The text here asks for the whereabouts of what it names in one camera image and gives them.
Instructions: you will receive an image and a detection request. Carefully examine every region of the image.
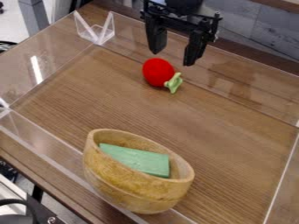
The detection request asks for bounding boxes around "black cable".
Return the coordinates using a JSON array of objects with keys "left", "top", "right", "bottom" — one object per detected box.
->
[{"left": 0, "top": 199, "right": 37, "bottom": 224}]

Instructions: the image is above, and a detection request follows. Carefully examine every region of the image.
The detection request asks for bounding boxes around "clear acrylic corner bracket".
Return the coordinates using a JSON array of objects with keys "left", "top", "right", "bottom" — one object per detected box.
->
[{"left": 74, "top": 10, "right": 115, "bottom": 46}]

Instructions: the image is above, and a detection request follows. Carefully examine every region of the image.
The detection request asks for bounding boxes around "green rectangular block stick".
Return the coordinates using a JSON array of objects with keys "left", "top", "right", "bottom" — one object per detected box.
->
[{"left": 99, "top": 143, "right": 171, "bottom": 179}]

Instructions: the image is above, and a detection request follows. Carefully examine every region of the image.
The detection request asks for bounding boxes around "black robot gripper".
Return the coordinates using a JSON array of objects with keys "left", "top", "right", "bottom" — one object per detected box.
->
[{"left": 141, "top": 0, "right": 223, "bottom": 67}]

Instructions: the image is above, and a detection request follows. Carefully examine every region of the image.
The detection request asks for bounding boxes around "brown wooden bowl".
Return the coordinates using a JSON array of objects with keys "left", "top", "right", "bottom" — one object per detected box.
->
[{"left": 83, "top": 129, "right": 195, "bottom": 214}]

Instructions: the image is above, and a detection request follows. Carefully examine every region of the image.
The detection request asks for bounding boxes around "red plush strawberry toy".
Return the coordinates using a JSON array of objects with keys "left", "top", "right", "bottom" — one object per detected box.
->
[{"left": 143, "top": 58, "right": 183, "bottom": 94}]

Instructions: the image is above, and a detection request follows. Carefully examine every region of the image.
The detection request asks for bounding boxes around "clear acrylic enclosure wall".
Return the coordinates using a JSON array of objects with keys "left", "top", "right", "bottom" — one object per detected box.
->
[{"left": 0, "top": 5, "right": 299, "bottom": 224}]

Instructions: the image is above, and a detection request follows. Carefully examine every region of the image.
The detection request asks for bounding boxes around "black metal table leg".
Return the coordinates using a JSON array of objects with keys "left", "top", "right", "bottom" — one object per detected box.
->
[{"left": 33, "top": 185, "right": 43, "bottom": 203}]

